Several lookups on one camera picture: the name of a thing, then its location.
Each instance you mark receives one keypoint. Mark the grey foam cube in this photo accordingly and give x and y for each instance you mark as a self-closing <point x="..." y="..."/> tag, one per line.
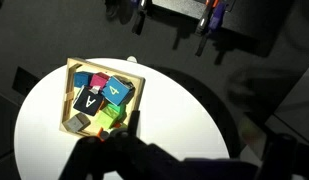
<point x="75" y="122"/>

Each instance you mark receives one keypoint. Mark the wooden box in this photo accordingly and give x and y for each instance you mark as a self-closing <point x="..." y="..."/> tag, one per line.
<point x="69" y="96"/>

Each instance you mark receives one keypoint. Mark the pink foam cube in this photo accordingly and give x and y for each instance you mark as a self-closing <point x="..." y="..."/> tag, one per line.
<point x="99" y="80"/>

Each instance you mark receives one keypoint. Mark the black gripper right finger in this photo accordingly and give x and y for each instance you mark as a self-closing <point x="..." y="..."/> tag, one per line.
<point x="277" y="156"/>

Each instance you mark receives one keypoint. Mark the dark green foam cube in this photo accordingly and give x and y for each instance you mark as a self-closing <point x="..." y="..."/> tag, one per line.
<point x="116" y="109"/>

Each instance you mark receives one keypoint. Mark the light green foam cube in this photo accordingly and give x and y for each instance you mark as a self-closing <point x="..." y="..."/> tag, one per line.
<point x="107" y="119"/>

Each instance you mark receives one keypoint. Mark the black rectangular floor plate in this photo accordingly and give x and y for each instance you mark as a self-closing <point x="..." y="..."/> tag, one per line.
<point x="25" y="81"/>

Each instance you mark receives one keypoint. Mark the orange foam piece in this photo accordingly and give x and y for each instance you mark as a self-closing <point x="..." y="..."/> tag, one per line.
<point x="100" y="132"/>

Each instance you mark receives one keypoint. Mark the blue foam cube with 4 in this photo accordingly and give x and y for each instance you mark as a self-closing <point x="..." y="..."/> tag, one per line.
<point x="114" y="90"/>

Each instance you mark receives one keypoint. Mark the black clamp with orange trigger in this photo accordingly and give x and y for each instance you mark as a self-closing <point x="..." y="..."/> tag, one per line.
<point x="204" y="26"/>

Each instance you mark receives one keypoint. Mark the small blue foam cube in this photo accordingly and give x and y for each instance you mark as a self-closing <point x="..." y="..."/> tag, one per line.
<point x="81" y="80"/>

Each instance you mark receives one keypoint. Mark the navy foam cube with A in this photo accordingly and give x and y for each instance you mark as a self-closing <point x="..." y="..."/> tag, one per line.
<point x="88" y="101"/>

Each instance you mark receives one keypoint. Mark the purple clamp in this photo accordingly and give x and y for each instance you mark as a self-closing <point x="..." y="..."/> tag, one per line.
<point x="216" y="16"/>

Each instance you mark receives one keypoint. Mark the white table base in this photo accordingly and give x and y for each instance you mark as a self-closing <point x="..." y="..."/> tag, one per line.
<point x="132" y="59"/>

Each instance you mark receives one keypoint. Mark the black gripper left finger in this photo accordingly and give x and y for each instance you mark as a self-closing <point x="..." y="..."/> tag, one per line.
<point x="84" y="160"/>

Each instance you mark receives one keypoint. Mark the white round table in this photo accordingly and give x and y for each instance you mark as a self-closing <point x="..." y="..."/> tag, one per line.
<point x="180" y="120"/>

